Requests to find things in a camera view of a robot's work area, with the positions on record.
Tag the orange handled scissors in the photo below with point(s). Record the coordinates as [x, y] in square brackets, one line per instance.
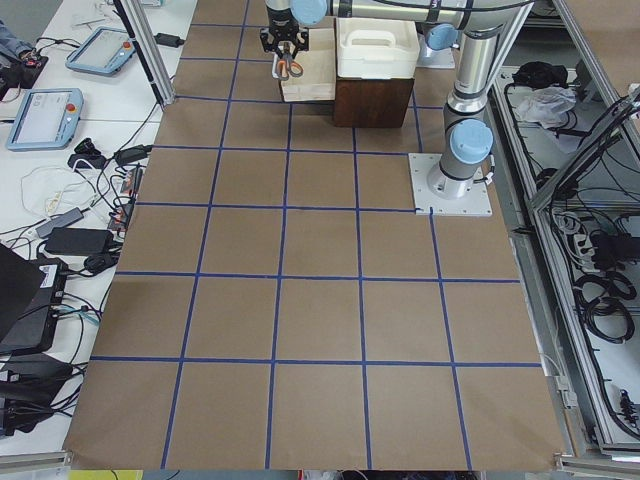
[287, 68]

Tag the dark wooden cabinet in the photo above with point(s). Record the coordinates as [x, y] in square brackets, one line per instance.
[371, 103]

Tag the white crumpled cloth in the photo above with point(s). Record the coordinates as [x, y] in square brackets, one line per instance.
[548, 106]

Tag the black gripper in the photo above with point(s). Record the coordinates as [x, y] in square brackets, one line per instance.
[281, 23]

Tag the aluminium frame post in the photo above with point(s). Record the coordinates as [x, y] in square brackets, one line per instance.
[138, 28]

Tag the wooden drawer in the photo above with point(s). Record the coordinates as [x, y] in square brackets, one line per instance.
[318, 80]

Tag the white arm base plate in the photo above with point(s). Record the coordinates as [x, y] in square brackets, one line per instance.
[436, 194]

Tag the black power adapter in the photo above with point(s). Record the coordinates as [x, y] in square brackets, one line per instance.
[169, 40]

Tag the far teach pendant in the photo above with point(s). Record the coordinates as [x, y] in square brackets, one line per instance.
[103, 53]

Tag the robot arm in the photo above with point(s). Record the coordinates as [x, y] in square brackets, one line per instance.
[488, 30]
[279, 11]

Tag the white plastic tray box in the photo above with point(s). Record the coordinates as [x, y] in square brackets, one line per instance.
[376, 49]

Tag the near teach pendant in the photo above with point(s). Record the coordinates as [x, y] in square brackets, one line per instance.
[47, 119]

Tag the black laptop computer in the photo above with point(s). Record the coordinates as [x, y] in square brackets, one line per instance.
[30, 291]

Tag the teach pendant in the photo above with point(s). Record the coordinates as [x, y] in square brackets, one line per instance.
[47, 119]
[103, 53]

